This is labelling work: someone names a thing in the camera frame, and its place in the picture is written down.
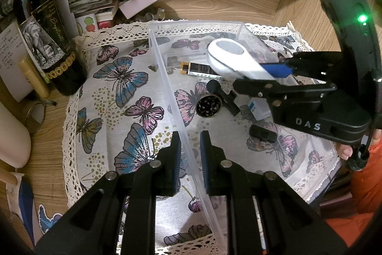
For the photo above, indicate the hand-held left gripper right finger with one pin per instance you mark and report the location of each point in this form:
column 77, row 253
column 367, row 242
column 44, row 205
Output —
column 204, row 161

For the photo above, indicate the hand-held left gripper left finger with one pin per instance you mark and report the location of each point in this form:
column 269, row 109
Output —
column 176, row 161

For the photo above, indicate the white handwritten note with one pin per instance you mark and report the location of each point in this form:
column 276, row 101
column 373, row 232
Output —
column 12, row 63

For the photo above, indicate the dark wine bottle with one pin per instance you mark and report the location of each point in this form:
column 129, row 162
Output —
column 38, row 4

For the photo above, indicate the person's right hand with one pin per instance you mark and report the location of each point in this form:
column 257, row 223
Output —
column 344, row 152

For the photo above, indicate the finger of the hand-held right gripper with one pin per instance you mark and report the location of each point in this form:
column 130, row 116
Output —
column 256, row 87
column 277, row 69

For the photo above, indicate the white handheld device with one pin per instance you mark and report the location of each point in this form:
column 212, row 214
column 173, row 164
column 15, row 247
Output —
column 226, row 57

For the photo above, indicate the cream cylinder container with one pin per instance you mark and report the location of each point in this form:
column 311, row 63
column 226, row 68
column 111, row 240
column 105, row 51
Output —
column 12, row 138

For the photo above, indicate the pile of metal trinkets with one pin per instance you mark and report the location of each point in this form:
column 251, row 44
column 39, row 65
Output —
column 149, row 16

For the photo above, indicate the black elongated gadget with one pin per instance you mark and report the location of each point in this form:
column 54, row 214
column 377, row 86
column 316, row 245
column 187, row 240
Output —
column 229, row 102

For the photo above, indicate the pink white card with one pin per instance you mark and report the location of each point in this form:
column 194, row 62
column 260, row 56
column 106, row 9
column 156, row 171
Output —
column 137, row 4

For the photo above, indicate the butterfly print lace tablecloth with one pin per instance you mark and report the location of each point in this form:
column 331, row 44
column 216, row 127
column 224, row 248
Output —
column 119, row 111

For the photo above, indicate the blue sticker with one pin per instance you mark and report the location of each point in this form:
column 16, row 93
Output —
column 47, row 220

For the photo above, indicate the clear plastic storage box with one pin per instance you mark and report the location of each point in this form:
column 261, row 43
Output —
column 182, row 111

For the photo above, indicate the yellow tube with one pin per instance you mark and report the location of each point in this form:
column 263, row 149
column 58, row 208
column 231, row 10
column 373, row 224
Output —
column 32, row 78

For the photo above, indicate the orange garment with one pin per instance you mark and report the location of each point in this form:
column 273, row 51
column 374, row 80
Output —
column 364, row 189

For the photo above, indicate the small white blue box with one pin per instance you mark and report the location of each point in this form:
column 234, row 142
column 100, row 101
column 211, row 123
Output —
column 259, row 108

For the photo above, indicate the black round grinder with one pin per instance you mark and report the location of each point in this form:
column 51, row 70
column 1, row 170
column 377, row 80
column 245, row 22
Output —
column 209, row 106

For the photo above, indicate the black gold lighter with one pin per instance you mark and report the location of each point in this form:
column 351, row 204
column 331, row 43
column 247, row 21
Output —
column 198, row 69

